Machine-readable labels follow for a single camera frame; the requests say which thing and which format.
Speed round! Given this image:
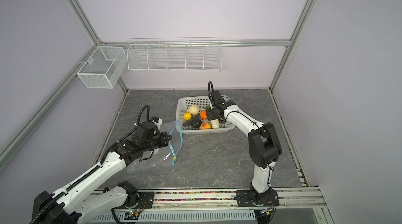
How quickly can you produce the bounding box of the long white wire shelf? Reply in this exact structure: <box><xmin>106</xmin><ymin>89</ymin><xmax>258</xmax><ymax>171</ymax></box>
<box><xmin>127</xmin><ymin>37</ymin><xmax>222</xmax><ymax>72</ymax></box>

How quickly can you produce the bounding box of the dark eggplant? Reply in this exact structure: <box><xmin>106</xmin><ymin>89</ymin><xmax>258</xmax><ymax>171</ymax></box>
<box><xmin>183</xmin><ymin>118</ymin><xmax>202</xmax><ymax>127</ymax></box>

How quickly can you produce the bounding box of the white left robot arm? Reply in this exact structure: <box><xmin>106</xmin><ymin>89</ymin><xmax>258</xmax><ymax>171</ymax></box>
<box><xmin>31</xmin><ymin>132</ymin><xmax>172</xmax><ymax>224</ymax></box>

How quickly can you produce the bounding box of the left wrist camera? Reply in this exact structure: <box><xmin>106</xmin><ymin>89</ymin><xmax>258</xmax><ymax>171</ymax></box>
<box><xmin>134</xmin><ymin>122</ymin><xmax>161</xmax><ymax>141</ymax></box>

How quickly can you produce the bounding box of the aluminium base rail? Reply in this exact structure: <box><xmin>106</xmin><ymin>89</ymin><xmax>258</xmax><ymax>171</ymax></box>
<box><xmin>61</xmin><ymin>187</ymin><xmax>328</xmax><ymax>214</ymax></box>

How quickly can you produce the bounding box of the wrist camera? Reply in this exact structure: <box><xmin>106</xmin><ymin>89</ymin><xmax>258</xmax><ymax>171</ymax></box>
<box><xmin>208</xmin><ymin>90</ymin><xmax>226</xmax><ymax>108</ymax></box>
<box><xmin>134</xmin><ymin>122</ymin><xmax>161</xmax><ymax>141</ymax></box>

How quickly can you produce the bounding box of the small white mesh basket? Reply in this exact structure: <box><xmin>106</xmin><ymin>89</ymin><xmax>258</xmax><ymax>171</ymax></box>
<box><xmin>77</xmin><ymin>46</ymin><xmax>127</xmax><ymax>89</ymax></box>

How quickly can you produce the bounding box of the clear zip top bag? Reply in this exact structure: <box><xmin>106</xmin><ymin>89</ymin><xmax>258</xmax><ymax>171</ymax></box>
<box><xmin>127</xmin><ymin>120</ymin><xmax>184</xmax><ymax>172</ymax></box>

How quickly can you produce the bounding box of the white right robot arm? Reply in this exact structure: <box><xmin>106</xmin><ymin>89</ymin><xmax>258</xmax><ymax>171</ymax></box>
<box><xmin>207</xmin><ymin>101</ymin><xmax>282</xmax><ymax>194</ymax></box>

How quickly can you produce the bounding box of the yellow lemon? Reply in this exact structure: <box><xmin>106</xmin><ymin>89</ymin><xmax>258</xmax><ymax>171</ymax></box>
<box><xmin>183</xmin><ymin>113</ymin><xmax>192</xmax><ymax>121</ymax></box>

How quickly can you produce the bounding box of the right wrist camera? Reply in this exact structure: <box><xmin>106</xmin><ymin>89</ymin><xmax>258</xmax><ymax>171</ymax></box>
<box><xmin>208</xmin><ymin>90</ymin><xmax>226</xmax><ymax>108</ymax></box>

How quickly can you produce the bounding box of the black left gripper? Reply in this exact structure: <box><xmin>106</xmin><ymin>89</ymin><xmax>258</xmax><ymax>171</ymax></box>
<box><xmin>142</xmin><ymin>131</ymin><xmax>172</xmax><ymax>152</ymax></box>

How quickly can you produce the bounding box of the white perforated plastic basket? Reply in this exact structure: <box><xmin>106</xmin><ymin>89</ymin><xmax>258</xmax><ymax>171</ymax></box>
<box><xmin>176</xmin><ymin>96</ymin><xmax>235</xmax><ymax>135</ymax></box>

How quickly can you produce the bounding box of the dark round fruit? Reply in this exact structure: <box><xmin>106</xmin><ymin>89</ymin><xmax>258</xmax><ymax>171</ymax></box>
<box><xmin>191</xmin><ymin>120</ymin><xmax>203</xmax><ymax>129</ymax></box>

